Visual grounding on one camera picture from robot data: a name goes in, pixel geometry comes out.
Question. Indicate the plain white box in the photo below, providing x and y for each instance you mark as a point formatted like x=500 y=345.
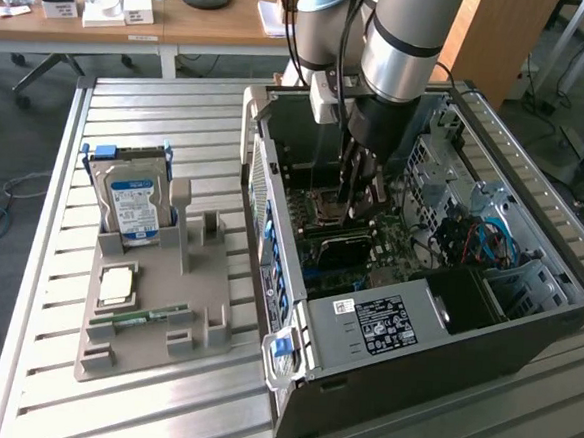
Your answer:
x=138 y=10

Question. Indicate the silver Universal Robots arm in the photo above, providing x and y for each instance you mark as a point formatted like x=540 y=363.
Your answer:
x=404 y=51

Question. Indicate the silver disk bay cage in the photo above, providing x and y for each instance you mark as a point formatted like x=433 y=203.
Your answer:
x=532 y=291

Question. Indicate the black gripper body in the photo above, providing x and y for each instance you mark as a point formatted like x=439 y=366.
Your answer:
x=381 y=125

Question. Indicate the wooden desk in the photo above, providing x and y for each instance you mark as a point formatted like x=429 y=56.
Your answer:
x=195 y=27

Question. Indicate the wooden cabinet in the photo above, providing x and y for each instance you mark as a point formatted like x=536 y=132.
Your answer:
x=495 y=38

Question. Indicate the black graphics card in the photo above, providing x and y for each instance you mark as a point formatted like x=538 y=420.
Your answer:
x=344 y=250

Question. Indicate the open black PC case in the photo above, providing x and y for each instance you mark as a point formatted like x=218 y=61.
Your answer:
x=412 y=368

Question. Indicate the silver CPU chip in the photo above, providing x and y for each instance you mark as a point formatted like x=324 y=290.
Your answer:
x=116 y=286

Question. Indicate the blue case latch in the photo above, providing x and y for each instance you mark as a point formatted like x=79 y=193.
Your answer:
x=279 y=349

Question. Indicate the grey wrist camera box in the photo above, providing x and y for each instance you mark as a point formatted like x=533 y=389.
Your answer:
x=325 y=98

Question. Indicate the grey parts rack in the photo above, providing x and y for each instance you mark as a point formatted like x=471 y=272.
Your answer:
x=166 y=290

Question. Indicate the CPU socket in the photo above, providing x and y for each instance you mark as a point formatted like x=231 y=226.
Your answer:
x=325 y=207

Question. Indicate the white paper stack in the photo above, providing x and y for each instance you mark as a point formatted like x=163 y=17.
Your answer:
x=272 y=19

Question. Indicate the green motherboard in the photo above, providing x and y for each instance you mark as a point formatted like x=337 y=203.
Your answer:
x=384 y=255

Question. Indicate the green RAM stick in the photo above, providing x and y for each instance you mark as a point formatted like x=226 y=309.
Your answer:
x=135 y=314

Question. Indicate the grey power supply unit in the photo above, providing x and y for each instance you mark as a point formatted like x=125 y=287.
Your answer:
x=364 y=329

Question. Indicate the flat white box with roll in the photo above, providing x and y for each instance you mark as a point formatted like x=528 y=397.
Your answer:
x=103 y=11

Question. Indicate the hard disk with blue caddy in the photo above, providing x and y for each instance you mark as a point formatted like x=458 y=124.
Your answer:
x=132 y=208

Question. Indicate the white box with black top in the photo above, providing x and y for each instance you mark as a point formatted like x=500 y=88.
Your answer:
x=59 y=2

